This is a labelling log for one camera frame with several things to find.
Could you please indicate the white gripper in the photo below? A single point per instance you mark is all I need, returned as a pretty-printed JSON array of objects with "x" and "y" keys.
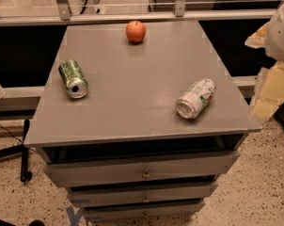
[{"x": 280, "y": 37}]

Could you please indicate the red apple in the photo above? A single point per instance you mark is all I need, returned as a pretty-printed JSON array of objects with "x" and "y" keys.
[{"x": 135, "y": 31}]

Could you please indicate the white 7up can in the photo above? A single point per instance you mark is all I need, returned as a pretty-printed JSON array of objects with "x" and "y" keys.
[{"x": 195, "y": 99}]

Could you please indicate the green soda can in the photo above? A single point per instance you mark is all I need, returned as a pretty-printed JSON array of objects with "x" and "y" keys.
[{"x": 73, "y": 78}]

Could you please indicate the grey drawer cabinet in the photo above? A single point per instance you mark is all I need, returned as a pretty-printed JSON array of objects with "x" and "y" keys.
[{"x": 130, "y": 107}]

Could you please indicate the middle grey drawer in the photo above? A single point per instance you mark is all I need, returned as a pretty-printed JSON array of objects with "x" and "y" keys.
[{"x": 144, "y": 194}]

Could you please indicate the grey drawer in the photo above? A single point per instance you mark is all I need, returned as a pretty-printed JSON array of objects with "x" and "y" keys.
[
  {"x": 144, "y": 194},
  {"x": 110, "y": 172},
  {"x": 142, "y": 210}
]

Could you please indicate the bottom grey drawer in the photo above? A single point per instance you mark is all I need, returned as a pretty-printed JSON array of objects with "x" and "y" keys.
[{"x": 142, "y": 210}]

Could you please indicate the top grey drawer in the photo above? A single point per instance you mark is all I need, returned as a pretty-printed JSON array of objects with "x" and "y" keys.
[{"x": 110, "y": 172}]

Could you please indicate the blue tape mark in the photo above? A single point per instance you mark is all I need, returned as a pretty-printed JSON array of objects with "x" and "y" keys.
[{"x": 76, "y": 218}]

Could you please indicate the black tripod stand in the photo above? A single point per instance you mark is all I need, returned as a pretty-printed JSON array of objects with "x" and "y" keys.
[{"x": 26, "y": 174}]

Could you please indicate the grey metal rail frame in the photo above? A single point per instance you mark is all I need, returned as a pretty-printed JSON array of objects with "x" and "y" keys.
[{"x": 56, "y": 12}]

